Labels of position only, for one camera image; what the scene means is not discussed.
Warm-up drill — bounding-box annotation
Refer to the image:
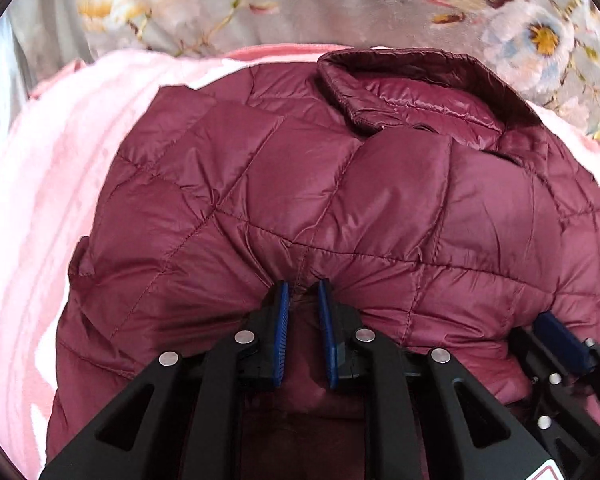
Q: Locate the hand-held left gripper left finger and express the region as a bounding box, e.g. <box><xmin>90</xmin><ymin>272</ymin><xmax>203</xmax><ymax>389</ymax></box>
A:
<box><xmin>39</xmin><ymin>281</ymin><xmax>291</xmax><ymax>480</ymax></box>

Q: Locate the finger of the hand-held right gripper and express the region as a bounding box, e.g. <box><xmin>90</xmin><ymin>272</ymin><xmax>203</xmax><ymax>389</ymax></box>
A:
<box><xmin>507</xmin><ymin>327</ymin><xmax>600</xmax><ymax>467</ymax></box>
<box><xmin>532</xmin><ymin>310</ymin><xmax>600</xmax><ymax>376</ymax></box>

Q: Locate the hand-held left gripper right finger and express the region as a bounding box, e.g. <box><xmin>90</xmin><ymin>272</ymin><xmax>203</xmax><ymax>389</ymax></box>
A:
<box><xmin>314</xmin><ymin>279</ymin><xmax>553</xmax><ymax>480</ymax></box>

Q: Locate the maroon quilted puffer jacket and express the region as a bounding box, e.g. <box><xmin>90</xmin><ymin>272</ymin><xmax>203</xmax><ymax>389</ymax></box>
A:
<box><xmin>45</xmin><ymin>49</ymin><xmax>600</xmax><ymax>480</ymax></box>

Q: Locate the pink fleece blanket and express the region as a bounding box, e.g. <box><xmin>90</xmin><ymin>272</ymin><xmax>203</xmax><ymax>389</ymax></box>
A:
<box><xmin>0</xmin><ymin>45</ymin><xmax>600</xmax><ymax>480</ymax></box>

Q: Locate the grey floral bed sheet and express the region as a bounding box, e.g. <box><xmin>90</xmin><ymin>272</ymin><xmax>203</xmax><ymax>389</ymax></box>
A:
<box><xmin>5</xmin><ymin>0</ymin><xmax>600</xmax><ymax>142</ymax></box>

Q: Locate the white satin cloth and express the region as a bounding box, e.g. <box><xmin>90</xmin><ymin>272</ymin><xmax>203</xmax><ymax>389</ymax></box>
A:
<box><xmin>0</xmin><ymin>10</ymin><xmax>43</xmax><ymax>223</ymax></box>

